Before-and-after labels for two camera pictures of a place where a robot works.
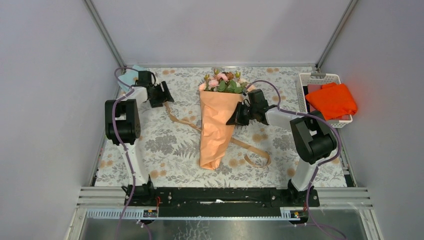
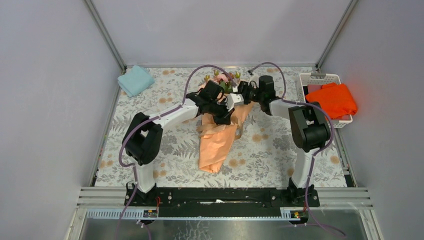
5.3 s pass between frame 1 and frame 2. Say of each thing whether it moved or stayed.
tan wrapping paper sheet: stayed
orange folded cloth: stayed
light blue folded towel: stayed
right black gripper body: moved
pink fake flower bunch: stayed
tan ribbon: moved
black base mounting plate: stayed
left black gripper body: moved
